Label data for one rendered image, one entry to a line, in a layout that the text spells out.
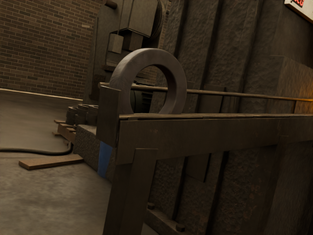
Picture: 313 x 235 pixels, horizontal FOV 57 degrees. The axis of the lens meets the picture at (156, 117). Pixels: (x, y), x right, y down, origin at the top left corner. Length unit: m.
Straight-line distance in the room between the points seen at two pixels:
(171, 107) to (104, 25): 5.20
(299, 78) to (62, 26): 6.16
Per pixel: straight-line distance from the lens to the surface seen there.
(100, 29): 5.87
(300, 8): 1.28
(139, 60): 0.57
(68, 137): 2.83
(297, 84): 1.26
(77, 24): 7.13
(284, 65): 1.14
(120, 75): 0.55
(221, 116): 0.73
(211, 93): 0.81
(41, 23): 6.85
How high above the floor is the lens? 0.67
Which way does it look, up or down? 6 degrees down
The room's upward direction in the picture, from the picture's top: 11 degrees clockwise
